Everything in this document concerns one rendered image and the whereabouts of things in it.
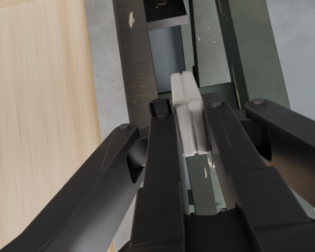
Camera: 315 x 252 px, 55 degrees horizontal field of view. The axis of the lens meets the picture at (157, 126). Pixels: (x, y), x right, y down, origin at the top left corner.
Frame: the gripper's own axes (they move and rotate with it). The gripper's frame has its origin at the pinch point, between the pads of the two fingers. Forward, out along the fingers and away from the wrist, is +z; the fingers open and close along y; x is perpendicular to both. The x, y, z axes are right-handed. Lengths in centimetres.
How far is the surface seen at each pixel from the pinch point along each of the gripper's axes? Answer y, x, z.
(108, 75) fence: -11.6, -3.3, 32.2
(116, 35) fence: -9.3, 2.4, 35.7
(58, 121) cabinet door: -22.1, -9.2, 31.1
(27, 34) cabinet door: -26.1, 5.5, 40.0
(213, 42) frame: 11, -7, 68
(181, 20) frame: 3, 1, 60
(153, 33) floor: -10, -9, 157
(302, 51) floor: 77, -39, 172
